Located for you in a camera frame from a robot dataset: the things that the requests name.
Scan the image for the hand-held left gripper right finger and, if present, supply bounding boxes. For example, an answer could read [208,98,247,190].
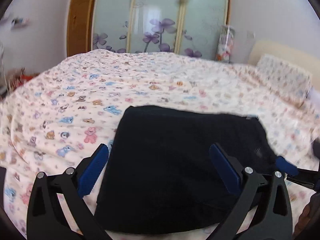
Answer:
[209,143,293,240]

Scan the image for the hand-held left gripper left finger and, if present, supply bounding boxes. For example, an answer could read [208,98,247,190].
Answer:
[27,143,110,240]

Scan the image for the black pants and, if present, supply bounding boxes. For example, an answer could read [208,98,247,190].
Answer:
[95,105,284,235]

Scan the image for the teddy bear printed blanket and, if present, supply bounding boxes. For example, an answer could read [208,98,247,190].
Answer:
[0,49,320,240]

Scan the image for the teddy bear printed pillow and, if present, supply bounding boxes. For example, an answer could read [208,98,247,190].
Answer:
[255,54,313,108]

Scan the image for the cream headboard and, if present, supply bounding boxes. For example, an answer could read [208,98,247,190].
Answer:
[249,39,320,90]

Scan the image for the red and beige floor clutter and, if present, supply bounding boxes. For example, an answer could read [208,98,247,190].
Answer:
[5,67,40,87]

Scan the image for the clear tube of plush toys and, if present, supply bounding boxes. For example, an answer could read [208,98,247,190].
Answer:
[215,25,235,63]

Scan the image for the wooden door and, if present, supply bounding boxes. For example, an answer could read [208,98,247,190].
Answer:
[66,0,94,58]

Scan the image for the wardrobe with floral glass doors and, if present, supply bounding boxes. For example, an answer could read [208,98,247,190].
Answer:
[86,0,232,60]

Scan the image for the white wall shelf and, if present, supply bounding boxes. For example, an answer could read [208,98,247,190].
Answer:
[11,17,30,28]

